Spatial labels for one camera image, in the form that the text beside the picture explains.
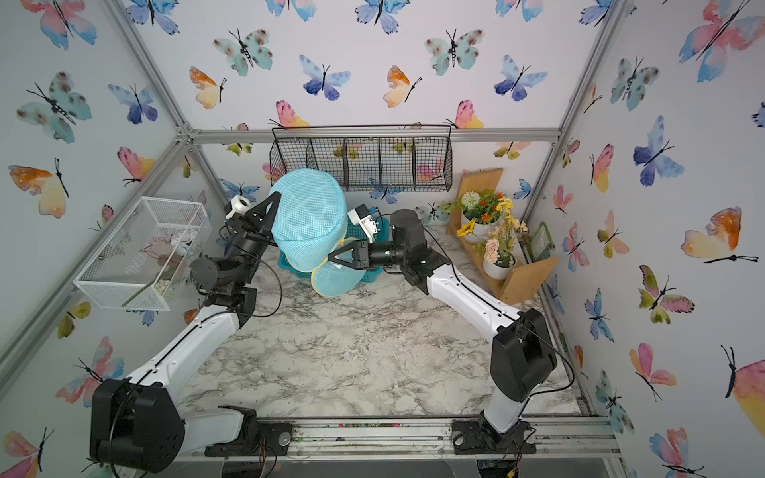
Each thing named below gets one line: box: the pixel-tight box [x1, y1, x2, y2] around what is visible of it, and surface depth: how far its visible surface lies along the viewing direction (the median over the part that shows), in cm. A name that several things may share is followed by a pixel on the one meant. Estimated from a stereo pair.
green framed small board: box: [527, 221, 555, 263], surface depth 113 cm
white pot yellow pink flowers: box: [456, 197, 529, 280], surface depth 90 cm
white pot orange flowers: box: [460, 189, 506, 244], surface depth 98 cm
